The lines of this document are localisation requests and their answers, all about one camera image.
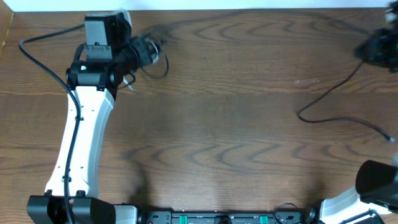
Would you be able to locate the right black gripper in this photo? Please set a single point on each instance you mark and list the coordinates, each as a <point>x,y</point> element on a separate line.
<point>376,50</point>

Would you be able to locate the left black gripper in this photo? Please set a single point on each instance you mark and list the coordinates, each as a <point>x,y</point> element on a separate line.
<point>145,50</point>

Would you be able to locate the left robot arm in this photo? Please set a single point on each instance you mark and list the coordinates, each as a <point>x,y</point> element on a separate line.
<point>99,66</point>

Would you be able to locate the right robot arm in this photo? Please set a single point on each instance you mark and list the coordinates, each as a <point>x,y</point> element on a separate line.
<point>375,190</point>

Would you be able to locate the clear tape piece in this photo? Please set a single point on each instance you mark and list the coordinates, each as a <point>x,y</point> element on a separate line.
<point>307,81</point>

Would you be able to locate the wooden board at edge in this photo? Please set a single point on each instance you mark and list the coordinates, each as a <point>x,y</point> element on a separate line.
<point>6,18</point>

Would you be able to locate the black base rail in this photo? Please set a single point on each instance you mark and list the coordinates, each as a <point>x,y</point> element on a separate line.
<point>281,215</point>

